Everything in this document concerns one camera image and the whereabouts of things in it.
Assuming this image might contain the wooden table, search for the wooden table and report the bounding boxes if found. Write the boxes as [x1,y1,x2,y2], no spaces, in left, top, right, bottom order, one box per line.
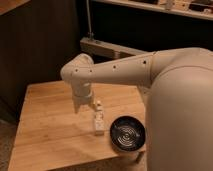
[8,81,145,171]

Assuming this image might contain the metal pole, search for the metal pole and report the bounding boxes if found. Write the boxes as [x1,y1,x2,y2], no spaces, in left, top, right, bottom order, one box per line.
[86,0,94,41]

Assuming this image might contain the upper wooden shelf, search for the upper wooden shelf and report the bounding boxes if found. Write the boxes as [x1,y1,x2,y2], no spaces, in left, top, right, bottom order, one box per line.
[94,0,213,21]

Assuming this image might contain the small white bottle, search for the small white bottle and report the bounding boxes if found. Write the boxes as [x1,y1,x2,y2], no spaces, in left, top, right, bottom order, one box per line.
[94,100,105,136]

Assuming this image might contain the black ceramic bowl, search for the black ceramic bowl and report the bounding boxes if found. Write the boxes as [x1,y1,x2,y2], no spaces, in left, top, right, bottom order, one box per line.
[110,116,146,152]

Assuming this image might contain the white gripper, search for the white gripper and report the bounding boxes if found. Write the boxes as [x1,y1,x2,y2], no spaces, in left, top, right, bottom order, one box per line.
[73,93,97,114]

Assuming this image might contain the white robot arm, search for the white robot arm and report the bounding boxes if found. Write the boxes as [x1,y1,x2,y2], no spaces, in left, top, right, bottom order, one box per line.
[60,47,213,171]

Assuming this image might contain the long wooden bench shelf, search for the long wooden bench shelf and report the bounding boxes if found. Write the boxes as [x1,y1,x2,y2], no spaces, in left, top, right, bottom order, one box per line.
[80,37,144,59]

